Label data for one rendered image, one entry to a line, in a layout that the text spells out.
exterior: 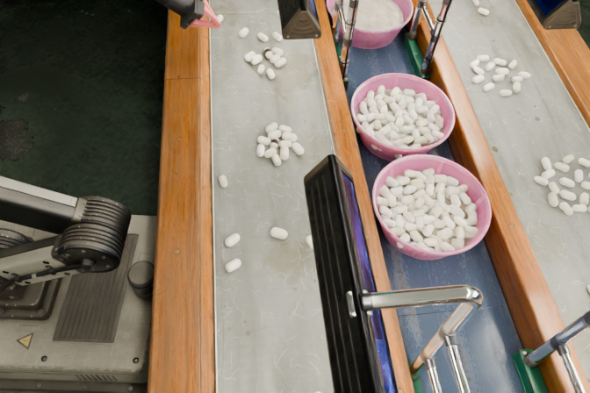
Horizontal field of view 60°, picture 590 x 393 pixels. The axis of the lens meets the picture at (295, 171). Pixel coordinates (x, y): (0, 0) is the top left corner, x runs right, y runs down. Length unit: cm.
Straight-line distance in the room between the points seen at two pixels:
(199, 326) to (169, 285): 11
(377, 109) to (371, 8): 42
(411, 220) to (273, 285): 35
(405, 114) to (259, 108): 38
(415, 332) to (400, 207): 27
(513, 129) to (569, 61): 32
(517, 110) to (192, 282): 95
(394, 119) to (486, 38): 46
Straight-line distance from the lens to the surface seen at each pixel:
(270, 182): 121
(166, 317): 105
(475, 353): 118
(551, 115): 154
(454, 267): 124
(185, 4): 135
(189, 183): 119
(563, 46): 173
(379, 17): 168
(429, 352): 93
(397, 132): 135
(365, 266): 74
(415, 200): 124
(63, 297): 145
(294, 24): 106
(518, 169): 137
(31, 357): 142
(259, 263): 110
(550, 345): 107
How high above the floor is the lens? 173
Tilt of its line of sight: 54 degrees down
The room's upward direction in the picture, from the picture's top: 4 degrees clockwise
